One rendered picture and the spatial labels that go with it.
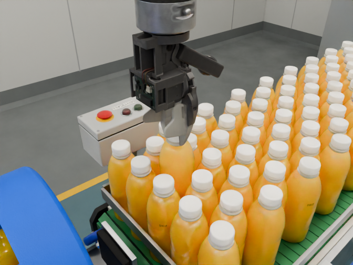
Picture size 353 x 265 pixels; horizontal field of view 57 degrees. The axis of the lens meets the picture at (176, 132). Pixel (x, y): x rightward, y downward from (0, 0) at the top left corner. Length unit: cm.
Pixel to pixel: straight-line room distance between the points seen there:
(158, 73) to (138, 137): 34
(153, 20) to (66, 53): 304
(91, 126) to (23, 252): 44
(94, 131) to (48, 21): 265
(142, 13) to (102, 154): 40
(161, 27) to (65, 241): 30
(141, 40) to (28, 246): 30
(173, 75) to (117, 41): 321
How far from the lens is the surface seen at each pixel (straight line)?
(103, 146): 77
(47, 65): 345
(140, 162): 64
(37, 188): 43
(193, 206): 55
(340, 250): 84
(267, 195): 59
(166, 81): 50
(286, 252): 79
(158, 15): 47
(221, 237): 52
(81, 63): 358
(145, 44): 48
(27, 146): 279
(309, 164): 68
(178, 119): 56
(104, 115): 79
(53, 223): 40
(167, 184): 59
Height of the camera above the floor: 151
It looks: 34 degrees down
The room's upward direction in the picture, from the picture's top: straight up
